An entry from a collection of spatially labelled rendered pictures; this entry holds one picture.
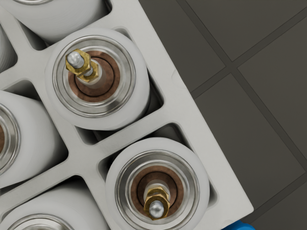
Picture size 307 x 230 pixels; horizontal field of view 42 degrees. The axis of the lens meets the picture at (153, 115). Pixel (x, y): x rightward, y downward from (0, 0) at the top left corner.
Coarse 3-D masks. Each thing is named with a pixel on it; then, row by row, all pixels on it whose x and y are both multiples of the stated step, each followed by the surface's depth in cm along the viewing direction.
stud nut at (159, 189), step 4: (148, 188) 33; (152, 188) 32; (156, 188) 32; (160, 188) 32; (148, 192) 32; (152, 192) 32; (156, 192) 32; (160, 192) 32; (164, 192) 32; (164, 196) 32; (168, 196) 32
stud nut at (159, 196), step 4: (148, 196) 28; (152, 196) 28; (156, 196) 28; (160, 196) 28; (148, 200) 28; (152, 200) 28; (160, 200) 28; (164, 200) 28; (148, 204) 28; (164, 204) 28; (168, 204) 28; (144, 208) 28; (148, 208) 28; (164, 208) 28; (168, 208) 28; (148, 212) 28; (164, 212) 28; (148, 216) 28; (164, 216) 28
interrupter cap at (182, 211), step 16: (144, 160) 36; (160, 160) 36; (176, 160) 36; (128, 176) 36; (144, 176) 36; (160, 176) 36; (176, 176) 36; (192, 176) 35; (128, 192) 36; (176, 192) 36; (192, 192) 36; (128, 208) 36; (176, 208) 36; (192, 208) 35; (144, 224) 35; (160, 224) 35; (176, 224) 35
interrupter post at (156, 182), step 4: (152, 180) 36; (156, 180) 35; (160, 180) 35; (148, 184) 34; (152, 184) 33; (156, 184) 33; (160, 184) 33; (164, 184) 34; (164, 188) 33; (168, 188) 34; (144, 192) 33; (168, 192) 33; (144, 196) 33; (144, 200) 33; (168, 200) 33
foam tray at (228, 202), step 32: (128, 0) 44; (32, 32) 49; (128, 32) 44; (32, 64) 44; (160, 64) 44; (32, 96) 53; (160, 96) 49; (64, 128) 43; (128, 128) 43; (160, 128) 54; (192, 128) 43; (96, 160) 43; (224, 160) 43; (0, 192) 46; (32, 192) 43; (96, 192) 43; (224, 192) 43; (224, 224) 43
